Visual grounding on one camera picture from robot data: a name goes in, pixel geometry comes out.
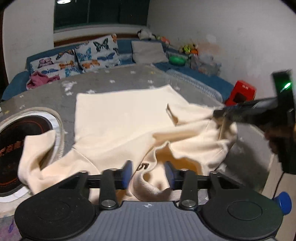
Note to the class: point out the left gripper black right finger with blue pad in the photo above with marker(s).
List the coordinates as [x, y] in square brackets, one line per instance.
[187, 182]

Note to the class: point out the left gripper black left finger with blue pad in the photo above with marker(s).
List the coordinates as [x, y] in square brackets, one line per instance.
[111, 181]

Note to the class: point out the cream sweatshirt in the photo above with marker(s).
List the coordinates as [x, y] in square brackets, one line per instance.
[147, 127]

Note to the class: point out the red box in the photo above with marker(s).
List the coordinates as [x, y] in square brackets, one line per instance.
[241, 92]

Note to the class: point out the clear plastic storage box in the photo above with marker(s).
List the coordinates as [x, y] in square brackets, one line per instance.
[205, 64]

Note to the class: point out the black round induction cooktop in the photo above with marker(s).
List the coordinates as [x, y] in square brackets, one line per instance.
[12, 141]

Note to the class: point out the yellow orange toy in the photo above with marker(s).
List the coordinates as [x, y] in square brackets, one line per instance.
[189, 49]

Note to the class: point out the green ball toy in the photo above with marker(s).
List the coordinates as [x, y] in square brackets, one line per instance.
[177, 60]

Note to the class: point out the left butterfly pillow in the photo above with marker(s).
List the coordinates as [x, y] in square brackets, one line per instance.
[62, 64]

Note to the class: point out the butterfly pillow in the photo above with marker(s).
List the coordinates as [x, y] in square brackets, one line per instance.
[62, 64]
[98, 54]

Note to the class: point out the pink garment on sofa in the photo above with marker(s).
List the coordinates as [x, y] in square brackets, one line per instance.
[38, 79]

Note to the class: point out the right butterfly pillow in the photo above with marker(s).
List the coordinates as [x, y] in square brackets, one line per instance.
[98, 54]

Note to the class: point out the grey cushion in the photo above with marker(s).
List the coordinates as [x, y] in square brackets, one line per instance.
[144, 52]

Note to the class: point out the black white plush toy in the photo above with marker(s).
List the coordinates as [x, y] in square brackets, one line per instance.
[145, 34]

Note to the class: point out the dark window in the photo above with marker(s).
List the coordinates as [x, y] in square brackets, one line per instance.
[105, 12]

